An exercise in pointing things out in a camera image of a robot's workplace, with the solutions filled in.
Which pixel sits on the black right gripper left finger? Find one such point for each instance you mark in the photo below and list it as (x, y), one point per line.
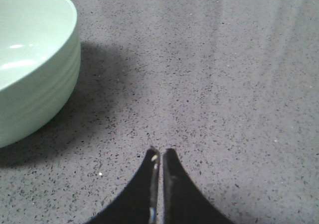
(137, 202)

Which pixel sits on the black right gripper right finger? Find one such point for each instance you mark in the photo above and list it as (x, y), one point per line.
(183, 202)

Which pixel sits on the green ribbed bowl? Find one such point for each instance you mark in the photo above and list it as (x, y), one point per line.
(40, 56)

